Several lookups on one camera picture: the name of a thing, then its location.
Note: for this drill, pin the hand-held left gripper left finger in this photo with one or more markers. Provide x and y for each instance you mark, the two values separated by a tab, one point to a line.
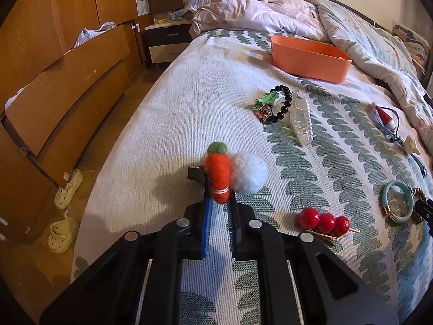
207	220

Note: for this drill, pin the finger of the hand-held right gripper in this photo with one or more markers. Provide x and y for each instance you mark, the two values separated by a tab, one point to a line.
425	215

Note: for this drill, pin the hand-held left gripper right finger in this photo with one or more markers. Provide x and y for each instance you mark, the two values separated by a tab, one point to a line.
232	225

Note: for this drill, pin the carrot pompom hair clip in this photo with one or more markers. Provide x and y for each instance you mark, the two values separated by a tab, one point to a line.
221	172

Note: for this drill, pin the cream claw hair clip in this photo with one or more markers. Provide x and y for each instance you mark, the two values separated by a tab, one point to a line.
412	144

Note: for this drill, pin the blue hair clip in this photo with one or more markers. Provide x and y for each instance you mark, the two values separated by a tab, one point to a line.
384	130

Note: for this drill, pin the rhinestone hair clip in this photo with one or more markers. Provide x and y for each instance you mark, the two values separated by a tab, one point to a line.
264	115

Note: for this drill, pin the green hair clip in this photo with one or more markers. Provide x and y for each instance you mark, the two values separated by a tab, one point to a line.
265	98

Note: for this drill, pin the red ball hair clip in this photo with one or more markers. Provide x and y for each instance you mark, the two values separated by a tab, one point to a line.
324	223

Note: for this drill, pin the santa hair clip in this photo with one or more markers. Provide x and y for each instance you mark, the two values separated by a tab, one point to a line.
385	116

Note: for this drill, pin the clear plastic hair claw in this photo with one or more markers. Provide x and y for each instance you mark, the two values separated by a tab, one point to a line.
301	122

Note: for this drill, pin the cream clog shoe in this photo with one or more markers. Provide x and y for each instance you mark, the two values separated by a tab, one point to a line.
69	188
62	235

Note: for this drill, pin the small white paper tag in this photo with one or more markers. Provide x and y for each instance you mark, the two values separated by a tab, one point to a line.
257	56

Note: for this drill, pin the printed pastel comforter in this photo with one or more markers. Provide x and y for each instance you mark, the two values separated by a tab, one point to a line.
372	47

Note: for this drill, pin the printed pillow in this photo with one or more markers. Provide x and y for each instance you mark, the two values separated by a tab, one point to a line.
411	39

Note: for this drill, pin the orange plastic basket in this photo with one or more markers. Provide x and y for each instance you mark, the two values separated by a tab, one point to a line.
304	62

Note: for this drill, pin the bedside nightstand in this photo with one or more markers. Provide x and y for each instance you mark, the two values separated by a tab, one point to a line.
165	40

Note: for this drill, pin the pink crumpled quilt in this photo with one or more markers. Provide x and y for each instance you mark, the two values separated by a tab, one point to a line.
253	17

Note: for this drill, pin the white plastic bag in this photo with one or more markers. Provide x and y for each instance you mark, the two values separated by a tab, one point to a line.
91	34

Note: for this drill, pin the white storage box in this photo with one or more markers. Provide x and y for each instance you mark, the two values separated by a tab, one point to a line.
142	5

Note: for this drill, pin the wooden wardrobe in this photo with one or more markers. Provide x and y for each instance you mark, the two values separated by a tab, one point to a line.
50	57

